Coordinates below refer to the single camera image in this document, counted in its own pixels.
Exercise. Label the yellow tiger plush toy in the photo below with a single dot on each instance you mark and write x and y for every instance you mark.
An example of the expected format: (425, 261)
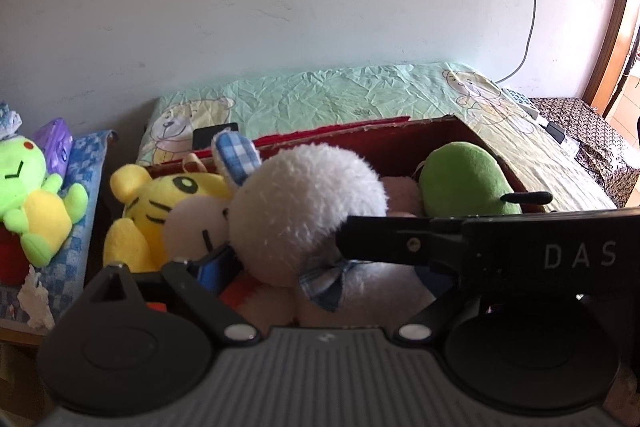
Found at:
(150, 207)

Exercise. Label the white crumpled tissue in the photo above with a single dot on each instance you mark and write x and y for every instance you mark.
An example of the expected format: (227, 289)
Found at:
(35, 302)

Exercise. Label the wooden door frame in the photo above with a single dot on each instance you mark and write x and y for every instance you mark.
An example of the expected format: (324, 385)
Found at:
(612, 22)

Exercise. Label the wooden nightstand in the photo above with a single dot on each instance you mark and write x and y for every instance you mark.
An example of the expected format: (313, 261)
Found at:
(20, 336)

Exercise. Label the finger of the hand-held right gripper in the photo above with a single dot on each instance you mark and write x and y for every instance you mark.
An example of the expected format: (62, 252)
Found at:
(380, 237)

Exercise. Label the blue white patterned pack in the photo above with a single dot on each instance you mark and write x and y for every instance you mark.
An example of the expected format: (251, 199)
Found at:
(9, 119)

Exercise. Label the white rabbit plush checked ears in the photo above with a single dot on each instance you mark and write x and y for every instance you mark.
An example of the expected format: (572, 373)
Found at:
(305, 212)

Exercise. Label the floral patterned cloth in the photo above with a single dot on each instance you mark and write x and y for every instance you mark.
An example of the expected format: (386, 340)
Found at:
(595, 132)

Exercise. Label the purple tissue pack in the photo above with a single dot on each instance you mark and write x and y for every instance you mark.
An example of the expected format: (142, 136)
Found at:
(57, 147)

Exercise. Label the green plush with black antenna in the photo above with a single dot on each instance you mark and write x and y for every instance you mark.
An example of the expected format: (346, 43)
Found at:
(460, 177)

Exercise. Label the green frog plush toy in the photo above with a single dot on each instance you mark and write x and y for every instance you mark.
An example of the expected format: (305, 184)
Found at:
(30, 207)

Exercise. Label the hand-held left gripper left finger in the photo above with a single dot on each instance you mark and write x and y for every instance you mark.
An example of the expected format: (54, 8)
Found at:
(215, 264)

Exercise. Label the black power adapter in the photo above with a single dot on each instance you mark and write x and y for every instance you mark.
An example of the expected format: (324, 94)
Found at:
(556, 132)

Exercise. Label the black phone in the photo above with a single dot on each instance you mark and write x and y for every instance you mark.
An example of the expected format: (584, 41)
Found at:
(212, 137)

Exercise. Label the blue checked cloth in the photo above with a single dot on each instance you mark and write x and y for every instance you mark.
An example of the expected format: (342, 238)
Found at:
(82, 217)

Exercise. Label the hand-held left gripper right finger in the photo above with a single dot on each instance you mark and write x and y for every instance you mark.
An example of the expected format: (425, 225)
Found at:
(430, 314)

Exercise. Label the red cardboard box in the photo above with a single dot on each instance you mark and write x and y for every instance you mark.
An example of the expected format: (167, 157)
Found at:
(390, 142)

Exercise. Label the pink bear plush toy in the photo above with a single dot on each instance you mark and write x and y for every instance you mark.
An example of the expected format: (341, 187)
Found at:
(400, 192)

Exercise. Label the printed bear bed sheet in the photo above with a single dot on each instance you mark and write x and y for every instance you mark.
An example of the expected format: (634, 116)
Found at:
(325, 97)

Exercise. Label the white power strip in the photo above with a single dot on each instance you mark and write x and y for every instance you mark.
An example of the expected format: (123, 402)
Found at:
(522, 103)

